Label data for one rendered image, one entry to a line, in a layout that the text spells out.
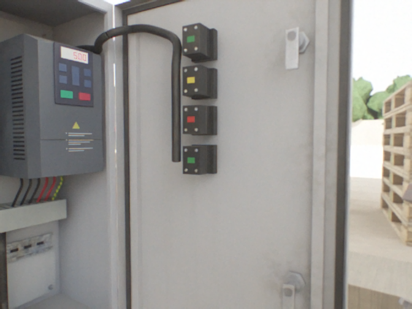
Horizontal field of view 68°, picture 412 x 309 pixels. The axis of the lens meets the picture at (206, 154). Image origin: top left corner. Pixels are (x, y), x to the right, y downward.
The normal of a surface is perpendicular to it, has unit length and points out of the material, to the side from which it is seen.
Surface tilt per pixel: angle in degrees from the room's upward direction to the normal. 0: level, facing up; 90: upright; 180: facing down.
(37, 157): 90
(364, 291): 90
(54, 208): 90
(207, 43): 90
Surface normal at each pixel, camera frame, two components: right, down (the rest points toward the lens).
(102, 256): -0.56, 0.04
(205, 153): 0.87, 0.03
